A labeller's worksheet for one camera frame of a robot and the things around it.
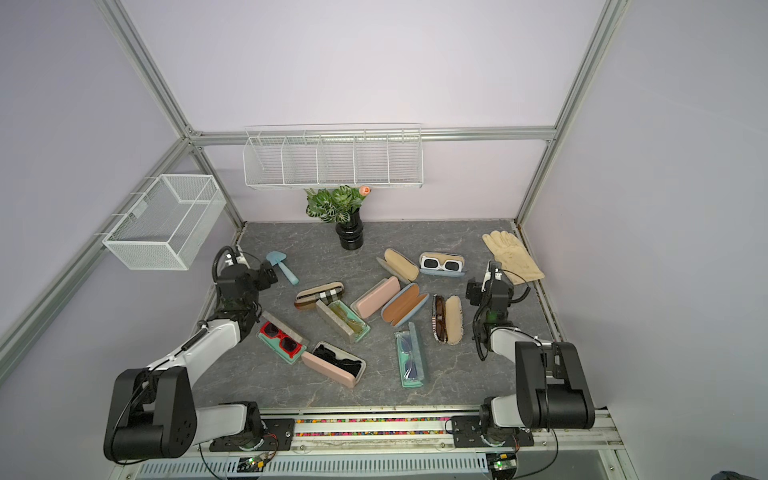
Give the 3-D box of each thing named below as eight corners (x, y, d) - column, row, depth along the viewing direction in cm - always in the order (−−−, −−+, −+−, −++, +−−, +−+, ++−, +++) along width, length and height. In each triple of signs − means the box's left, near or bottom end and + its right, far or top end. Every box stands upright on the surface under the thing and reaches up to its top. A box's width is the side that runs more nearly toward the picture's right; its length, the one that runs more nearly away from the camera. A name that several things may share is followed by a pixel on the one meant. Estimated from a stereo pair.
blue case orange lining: (379, 316, 96) (379, 310, 92) (410, 285, 103) (410, 279, 100) (399, 332, 92) (399, 327, 89) (429, 299, 99) (430, 293, 96)
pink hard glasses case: (361, 323, 94) (359, 314, 89) (352, 312, 97) (350, 302, 91) (402, 293, 101) (402, 282, 96) (393, 283, 104) (392, 272, 98)
